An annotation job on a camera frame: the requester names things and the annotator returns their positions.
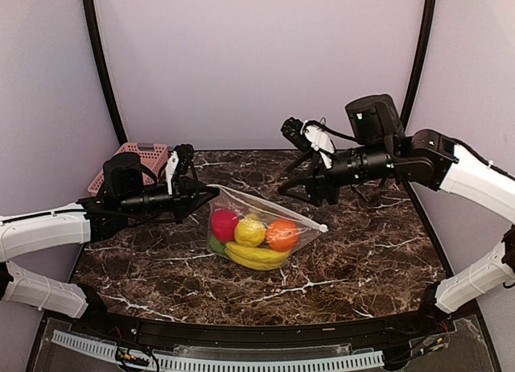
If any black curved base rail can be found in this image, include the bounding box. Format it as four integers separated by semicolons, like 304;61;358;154
68;295;480;351

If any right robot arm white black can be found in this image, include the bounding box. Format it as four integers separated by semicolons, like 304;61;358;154
278;94;514;221

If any yellow fake banana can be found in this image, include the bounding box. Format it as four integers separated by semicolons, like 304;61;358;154
225;242;290;271

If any green fake vegetable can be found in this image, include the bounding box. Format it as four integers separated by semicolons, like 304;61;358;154
208;234;225;255

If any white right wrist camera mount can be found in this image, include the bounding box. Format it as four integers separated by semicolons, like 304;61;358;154
300;120;336;169

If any yellow fake lemon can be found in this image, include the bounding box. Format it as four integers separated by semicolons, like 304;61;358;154
234;213;266;247

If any clear polka dot zip bag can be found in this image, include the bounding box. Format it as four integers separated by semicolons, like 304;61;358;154
207;184;328;271

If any red fake apple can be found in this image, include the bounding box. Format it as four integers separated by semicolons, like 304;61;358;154
211;209;239;242

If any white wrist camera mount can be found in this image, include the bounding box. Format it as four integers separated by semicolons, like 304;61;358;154
300;120;336;169
164;150;180;196

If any left black frame post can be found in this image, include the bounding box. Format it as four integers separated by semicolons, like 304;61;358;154
82;0;128;146

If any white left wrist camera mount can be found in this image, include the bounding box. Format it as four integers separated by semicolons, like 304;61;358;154
164;150;180;196

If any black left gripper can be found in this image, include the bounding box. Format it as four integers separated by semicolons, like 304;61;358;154
119;176;220;225

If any orange fake orange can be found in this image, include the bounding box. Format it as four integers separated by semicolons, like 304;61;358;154
266;219;299;251

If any right black frame post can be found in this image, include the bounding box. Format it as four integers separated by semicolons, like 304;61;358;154
401;0;436;128

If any black frame post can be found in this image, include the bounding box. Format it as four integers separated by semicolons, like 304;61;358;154
82;0;128;146
401;0;436;128

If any white slotted cable duct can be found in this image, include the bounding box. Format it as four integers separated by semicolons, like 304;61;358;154
51;329;385;372

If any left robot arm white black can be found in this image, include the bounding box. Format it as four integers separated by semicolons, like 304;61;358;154
1;144;220;337

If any pink perforated plastic basket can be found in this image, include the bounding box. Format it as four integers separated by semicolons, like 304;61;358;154
88;143;168;196

